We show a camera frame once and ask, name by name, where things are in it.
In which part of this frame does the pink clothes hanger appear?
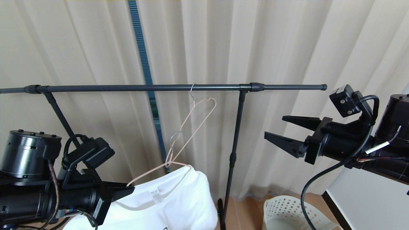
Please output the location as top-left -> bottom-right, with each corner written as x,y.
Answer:
127,131 -> 193,187
166,84 -> 217,167

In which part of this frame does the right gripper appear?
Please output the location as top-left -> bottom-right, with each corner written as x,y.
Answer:
264,115 -> 373,165

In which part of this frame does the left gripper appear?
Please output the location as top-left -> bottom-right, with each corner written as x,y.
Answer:
42,181 -> 112,227

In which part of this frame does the beige curtain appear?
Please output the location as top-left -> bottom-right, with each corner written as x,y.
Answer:
136,0 -> 409,200
0,0 -> 169,192

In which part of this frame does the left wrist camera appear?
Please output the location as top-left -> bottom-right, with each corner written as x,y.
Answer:
61,137 -> 115,189

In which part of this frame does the black clothes rack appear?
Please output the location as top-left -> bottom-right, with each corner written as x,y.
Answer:
0,82 -> 328,230

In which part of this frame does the white laundry basket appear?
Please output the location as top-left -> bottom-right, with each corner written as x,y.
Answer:
263,195 -> 344,230

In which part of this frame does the white printed t-shirt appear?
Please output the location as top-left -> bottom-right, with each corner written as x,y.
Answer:
62,165 -> 219,230

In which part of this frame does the black cable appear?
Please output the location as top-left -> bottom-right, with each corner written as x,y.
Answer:
300,95 -> 381,230
62,134 -> 89,170

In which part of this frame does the window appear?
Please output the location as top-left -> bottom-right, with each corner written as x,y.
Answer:
127,0 -> 170,174

